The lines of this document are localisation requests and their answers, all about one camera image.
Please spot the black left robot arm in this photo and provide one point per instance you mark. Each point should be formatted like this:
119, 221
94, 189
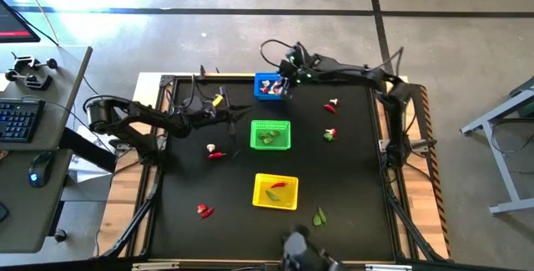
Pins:
142, 114

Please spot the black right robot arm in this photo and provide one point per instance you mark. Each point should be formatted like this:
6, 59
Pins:
354, 71

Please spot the yellow plastic basket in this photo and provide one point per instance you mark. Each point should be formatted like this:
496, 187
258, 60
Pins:
288, 200

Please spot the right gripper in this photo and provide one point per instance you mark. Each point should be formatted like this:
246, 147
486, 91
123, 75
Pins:
302, 66

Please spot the black rail hook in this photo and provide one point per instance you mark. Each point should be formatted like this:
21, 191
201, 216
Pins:
202, 72

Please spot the silver metal bracket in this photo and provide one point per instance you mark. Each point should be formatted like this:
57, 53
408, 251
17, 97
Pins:
154, 267
388, 267

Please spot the grey metal stand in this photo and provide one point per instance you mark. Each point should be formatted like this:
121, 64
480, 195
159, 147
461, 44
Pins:
500, 167

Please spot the black desk clamp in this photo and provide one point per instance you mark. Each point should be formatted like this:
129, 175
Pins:
31, 81
29, 62

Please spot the backlit black keyboard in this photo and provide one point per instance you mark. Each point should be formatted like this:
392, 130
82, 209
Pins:
21, 121

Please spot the yellow tape tag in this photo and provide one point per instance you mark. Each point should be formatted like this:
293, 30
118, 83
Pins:
217, 100

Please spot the yellow-black hazard strip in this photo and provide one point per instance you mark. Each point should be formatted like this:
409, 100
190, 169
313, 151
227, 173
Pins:
443, 221

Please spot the green plastic basket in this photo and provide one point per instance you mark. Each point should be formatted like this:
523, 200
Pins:
281, 142

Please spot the blue plastic basket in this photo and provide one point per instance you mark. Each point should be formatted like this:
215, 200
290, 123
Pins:
258, 96

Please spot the black round knob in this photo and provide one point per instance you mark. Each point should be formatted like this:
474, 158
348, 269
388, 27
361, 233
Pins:
60, 235

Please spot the black computer monitor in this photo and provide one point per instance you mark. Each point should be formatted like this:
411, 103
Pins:
12, 25

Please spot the black computer mouse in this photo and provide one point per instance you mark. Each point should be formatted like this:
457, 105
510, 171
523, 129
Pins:
41, 167

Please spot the grey office desk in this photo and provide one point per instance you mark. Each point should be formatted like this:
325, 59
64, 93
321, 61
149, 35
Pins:
62, 87

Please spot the white paper sheet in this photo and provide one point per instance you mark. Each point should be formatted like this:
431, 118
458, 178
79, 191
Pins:
89, 173

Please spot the black diagonal strut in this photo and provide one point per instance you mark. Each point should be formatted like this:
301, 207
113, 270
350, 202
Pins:
411, 223
137, 213

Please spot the red toy chili pepper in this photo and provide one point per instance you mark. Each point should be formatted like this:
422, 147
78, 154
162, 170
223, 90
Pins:
278, 185
207, 213
330, 108
216, 155

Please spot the green toy chili pepper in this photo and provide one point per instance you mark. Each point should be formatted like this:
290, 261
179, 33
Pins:
272, 196
322, 215

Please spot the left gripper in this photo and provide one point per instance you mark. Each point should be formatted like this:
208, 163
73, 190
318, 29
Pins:
208, 113

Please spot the black table mat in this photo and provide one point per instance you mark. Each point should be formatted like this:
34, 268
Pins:
233, 237

